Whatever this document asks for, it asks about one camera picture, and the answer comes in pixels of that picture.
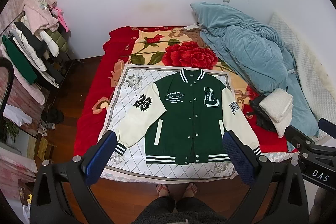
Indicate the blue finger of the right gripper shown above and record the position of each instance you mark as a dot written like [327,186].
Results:
[328,127]

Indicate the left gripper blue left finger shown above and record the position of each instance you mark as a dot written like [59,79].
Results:
[97,156]

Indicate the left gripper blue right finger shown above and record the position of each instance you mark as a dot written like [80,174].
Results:
[241,156]

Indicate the green white varsity jacket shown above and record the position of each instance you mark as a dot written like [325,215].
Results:
[183,118]

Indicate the clothes rack with clothes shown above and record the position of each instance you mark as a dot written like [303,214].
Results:
[45,51]

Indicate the pink clothes pile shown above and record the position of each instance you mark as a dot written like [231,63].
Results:
[43,14]

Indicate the black garment on bed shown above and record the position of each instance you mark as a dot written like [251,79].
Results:
[262,118]

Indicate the white textured pillow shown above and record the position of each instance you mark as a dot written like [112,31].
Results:
[316,84]

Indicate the folded white towel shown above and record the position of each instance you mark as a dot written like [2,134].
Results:
[278,107]

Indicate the person's right foot slipper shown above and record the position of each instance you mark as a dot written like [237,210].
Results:
[190,191]

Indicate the person's foot slipper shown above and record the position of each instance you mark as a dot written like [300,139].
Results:
[162,190]
[190,191]

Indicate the person's left foot slipper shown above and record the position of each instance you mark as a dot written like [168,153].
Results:
[162,190]

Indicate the person's dark trousers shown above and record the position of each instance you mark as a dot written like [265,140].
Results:
[187,210]

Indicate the blue quilt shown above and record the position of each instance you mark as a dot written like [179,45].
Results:
[257,53]

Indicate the green cloth on rack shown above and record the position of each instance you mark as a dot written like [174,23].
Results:
[19,60]

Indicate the red floral blanket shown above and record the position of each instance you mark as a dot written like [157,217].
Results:
[138,46]

